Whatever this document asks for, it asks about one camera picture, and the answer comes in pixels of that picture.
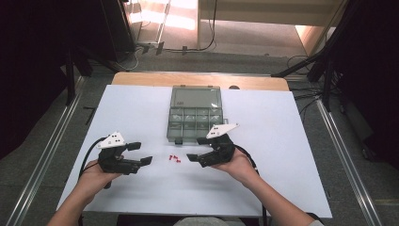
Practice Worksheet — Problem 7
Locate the metal stand leg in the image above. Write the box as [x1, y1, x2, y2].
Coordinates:
[154, 0, 172, 57]

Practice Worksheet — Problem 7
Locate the person's grey sweatshirt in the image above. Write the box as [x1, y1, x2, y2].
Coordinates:
[173, 216, 326, 226]

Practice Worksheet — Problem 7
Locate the looped black floor cable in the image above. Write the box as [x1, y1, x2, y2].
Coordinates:
[286, 55, 311, 69]

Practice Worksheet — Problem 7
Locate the white floor cable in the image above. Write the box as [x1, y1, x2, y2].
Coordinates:
[114, 46, 141, 73]

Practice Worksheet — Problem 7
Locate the metal floor rail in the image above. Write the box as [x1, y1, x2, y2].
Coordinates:
[314, 99, 384, 226]
[5, 75, 88, 226]

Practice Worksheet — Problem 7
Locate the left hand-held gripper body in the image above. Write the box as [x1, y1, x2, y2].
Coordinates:
[96, 131, 142, 176]

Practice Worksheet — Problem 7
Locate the bundle of black cables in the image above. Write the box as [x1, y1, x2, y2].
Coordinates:
[290, 86, 327, 123]

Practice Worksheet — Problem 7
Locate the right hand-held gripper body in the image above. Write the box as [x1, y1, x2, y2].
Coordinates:
[197, 122, 240, 169]

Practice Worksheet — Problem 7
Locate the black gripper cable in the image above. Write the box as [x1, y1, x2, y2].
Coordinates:
[77, 137, 107, 181]
[233, 144, 269, 226]

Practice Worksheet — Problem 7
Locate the person's left hand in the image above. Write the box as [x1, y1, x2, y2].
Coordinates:
[74, 159, 123, 202]

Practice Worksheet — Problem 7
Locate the black metal stand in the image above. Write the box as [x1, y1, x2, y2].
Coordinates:
[62, 43, 120, 106]
[271, 46, 338, 112]

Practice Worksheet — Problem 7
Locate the person's right hand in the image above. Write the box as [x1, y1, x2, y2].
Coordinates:
[211, 147, 262, 190]

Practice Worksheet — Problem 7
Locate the dark curtain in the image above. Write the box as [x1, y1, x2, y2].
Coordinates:
[326, 0, 399, 170]
[0, 0, 136, 159]

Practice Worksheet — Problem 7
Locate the long black floor cable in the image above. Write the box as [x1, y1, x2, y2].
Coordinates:
[163, 0, 219, 53]

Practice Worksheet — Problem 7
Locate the grey clear compartment box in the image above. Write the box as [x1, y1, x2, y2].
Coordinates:
[166, 85, 230, 146]

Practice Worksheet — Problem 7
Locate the light wooden furniture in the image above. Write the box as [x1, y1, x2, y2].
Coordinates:
[197, 0, 347, 50]

